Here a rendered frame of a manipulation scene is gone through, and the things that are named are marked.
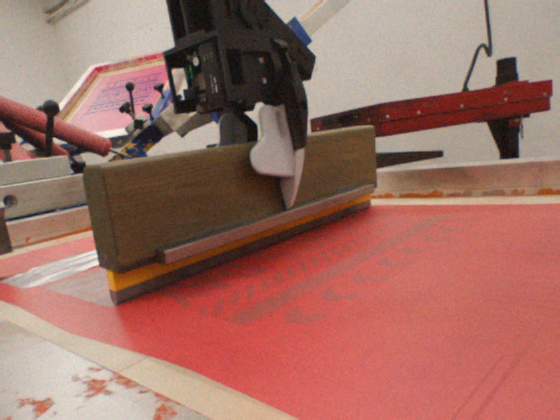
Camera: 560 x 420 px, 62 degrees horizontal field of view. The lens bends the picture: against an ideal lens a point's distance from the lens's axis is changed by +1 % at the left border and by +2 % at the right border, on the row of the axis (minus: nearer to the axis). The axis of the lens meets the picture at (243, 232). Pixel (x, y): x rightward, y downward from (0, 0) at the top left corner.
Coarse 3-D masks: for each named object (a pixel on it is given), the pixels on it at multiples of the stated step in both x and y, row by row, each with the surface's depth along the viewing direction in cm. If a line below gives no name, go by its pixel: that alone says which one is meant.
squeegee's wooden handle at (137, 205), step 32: (352, 128) 52; (128, 160) 32; (160, 160) 33; (192, 160) 35; (224, 160) 38; (320, 160) 47; (352, 160) 51; (96, 192) 31; (128, 192) 32; (160, 192) 33; (192, 192) 36; (224, 192) 38; (256, 192) 41; (320, 192) 48; (96, 224) 32; (128, 224) 32; (160, 224) 34; (192, 224) 36; (224, 224) 38; (128, 256) 32
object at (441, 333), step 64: (64, 256) 54; (64, 320) 31; (128, 320) 29; (192, 320) 28; (384, 320) 24; (448, 320) 23; (512, 320) 22; (256, 384) 19; (320, 384) 19; (384, 384) 18; (448, 384) 17; (512, 384) 17
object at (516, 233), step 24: (504, 216) 43; (528, 216) 41; (552, 216) 40; (456, 240) 37; (480, 240) 36; (504, 240) 35; (528, 240) 34; (552, 240) 33; (528, 264) 29; (552, 264) 29
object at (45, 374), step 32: (512, 160) 52; (544, 160) 49; (384, 192) 62; (416, 192) 59; (448, 192) 56; (480, 192) 54; (512, 192) 52; (544, 192) 49; (32, 224) 67; (64, 224) 70; (0, 320) 21; (0, 352) 17; (32, 352) 17; (64, 352) 16; (0, 384) 14; (32, 384) 14; (64, 384) 14; (96, 384) 14; (128, 384) 13; (0, 416) 13; (32, 416) 12; (64, 416) 12; (96, 416) 12; (128, 416) 12; (160, 416) 11; (192, 416) 11
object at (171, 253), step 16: (352, 192) 50; (368, 192) 52; (304, 208) 44; (320, 208) 46; (240, 224) 39; (256, 224) 39; (272, 224) 41; (192, 240) 35; (208, 240) 35; (224, 240) 37; (160, 256) 33; (176, 256) 33
